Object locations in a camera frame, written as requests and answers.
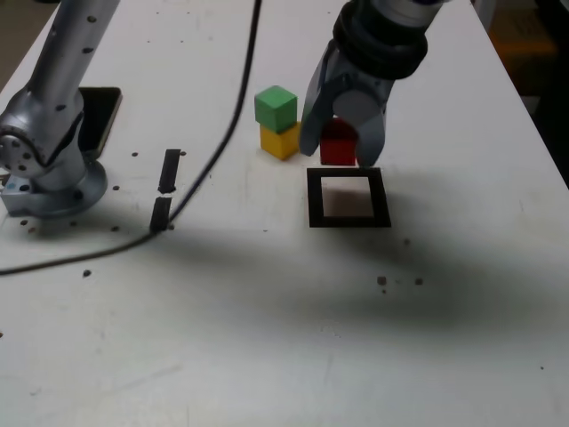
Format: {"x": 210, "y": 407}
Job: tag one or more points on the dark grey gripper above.
{"x": 369, "y": 80}

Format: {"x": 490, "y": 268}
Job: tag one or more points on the red cube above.
{"x": 337, "y": 149}

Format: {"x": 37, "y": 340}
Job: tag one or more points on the green cube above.
{"x": 273, "y": 109}

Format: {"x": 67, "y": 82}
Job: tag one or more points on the yellow cube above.
{"x": 279, "y": 142}

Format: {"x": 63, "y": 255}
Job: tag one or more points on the black tape square outline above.
{"x": 314, "y": 200}

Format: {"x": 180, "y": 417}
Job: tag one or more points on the orange background box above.
{"x": 524, "y": 35}

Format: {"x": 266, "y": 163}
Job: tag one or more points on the black tape strip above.
{"x": 161, "y": 213}

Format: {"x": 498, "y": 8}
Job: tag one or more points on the black smartphone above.
{"x": 100, "y": 115}

